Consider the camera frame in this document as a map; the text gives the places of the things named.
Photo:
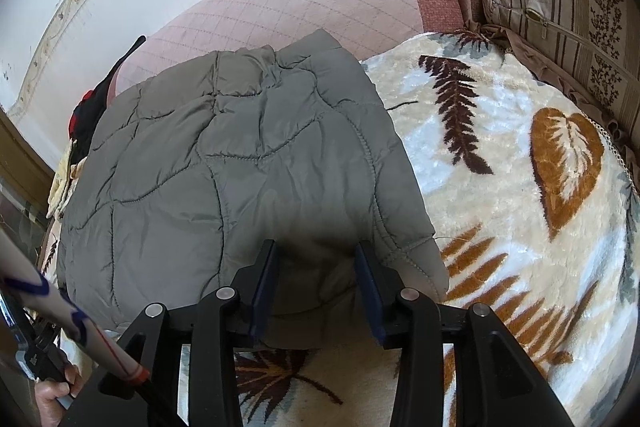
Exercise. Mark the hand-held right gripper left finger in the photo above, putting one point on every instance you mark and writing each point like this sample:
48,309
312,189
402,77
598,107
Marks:
265,287

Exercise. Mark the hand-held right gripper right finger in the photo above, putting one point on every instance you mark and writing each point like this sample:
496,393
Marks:
370,292

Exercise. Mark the grey quilted jacket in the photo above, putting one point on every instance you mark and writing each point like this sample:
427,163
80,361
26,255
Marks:
225,157

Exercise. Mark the person's left hand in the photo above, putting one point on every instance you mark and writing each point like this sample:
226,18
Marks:
50,404

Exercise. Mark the pale yellow cloth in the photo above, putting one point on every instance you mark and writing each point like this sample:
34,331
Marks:
62,187

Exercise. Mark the leaf printed blanket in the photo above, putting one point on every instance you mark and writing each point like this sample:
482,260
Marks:
500,187

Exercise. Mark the brown wooden furniture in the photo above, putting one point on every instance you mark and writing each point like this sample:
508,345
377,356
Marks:
25,157

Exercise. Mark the black and red garment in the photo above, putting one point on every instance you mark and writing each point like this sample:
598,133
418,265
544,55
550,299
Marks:
95,107

